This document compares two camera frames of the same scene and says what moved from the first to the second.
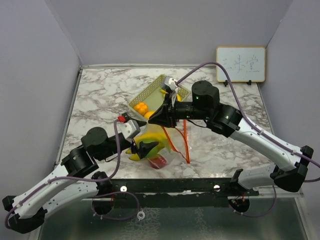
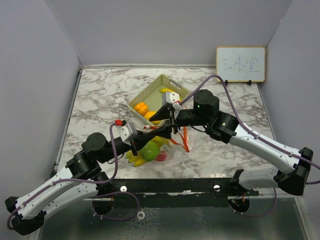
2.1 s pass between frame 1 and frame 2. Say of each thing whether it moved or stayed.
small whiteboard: stayed
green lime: stayed
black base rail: stayed
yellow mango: stayed
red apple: moved
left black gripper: moved
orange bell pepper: stayed
